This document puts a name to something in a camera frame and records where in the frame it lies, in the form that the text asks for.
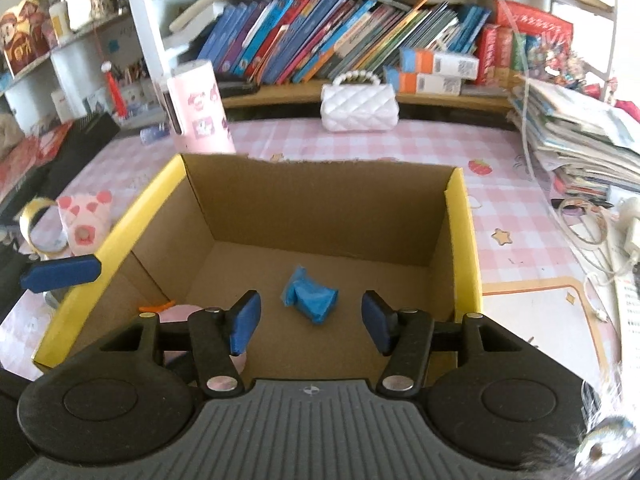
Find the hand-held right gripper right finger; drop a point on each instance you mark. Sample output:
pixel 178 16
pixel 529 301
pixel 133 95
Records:
pixel 375 320

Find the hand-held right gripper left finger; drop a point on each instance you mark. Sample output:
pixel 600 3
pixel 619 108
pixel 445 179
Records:
pixel 247 317

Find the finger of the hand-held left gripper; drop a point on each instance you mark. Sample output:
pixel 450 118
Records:
pixel 60 272

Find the yellow-edged cardboard box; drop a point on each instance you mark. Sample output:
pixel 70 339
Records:
pixel 320 210

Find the pink pig plush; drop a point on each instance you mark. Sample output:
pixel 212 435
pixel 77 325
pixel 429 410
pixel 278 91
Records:
pixel 82 220

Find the gold tape roll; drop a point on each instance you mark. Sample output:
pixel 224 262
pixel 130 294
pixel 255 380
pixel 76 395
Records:
pixel 30 215

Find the blue crumpled wrapper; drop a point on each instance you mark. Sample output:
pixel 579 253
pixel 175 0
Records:
pixel 310 297

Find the pink fluffy toy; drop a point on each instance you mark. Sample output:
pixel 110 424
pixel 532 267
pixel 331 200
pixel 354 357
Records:
pixel 175 314

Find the orange strip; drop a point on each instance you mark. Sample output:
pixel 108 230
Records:
pixel 155 305

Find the small blue bottle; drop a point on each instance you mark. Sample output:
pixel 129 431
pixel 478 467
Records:
pixel 155 133

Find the red tassel ornament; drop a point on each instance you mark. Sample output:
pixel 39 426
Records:
pixel 115 90

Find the white pen holder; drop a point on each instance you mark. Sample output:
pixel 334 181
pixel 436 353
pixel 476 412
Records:
pixel 132 92

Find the white quilted handbag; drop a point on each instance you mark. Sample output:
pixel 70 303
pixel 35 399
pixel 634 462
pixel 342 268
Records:
pixel 357 105

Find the pink printed canister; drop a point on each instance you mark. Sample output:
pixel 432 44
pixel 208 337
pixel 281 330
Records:
pixel 200 105

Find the black case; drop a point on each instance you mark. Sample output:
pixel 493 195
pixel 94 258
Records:
pixel 240 89

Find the red and gold figurine box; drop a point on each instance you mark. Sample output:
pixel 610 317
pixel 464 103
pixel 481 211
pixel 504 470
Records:
pixel 22 35

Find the orange and white carton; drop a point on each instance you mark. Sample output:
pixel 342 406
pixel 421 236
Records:
pixel 425 84
pixel 440 62

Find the white jar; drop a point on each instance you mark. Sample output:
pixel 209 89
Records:
pixel 60 20

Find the printed paper sheet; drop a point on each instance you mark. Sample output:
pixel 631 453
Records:
pixel 630 310

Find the furry silver bell charm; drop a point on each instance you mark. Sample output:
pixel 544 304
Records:
pixel 602 442

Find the white bookshelf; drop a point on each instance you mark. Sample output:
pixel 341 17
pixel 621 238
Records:
pixel 145 15

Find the white charger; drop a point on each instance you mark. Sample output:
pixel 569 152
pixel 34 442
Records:
pixel 631 230

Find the stack of magazines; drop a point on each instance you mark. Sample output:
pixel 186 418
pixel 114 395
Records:
pixel 575 135

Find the red boxed book set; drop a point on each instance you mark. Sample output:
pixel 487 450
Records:
pixel 492 55

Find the row of books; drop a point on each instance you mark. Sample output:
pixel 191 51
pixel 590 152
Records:
pixel 320 35

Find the beige book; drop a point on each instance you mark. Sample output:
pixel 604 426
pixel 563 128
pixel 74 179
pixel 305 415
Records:
pixel 200 7

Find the colourful toy figures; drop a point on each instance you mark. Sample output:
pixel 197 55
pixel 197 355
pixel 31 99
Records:
pixel 565 67

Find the large red gift box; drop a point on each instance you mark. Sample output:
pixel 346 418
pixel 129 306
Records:
pixel 537 22

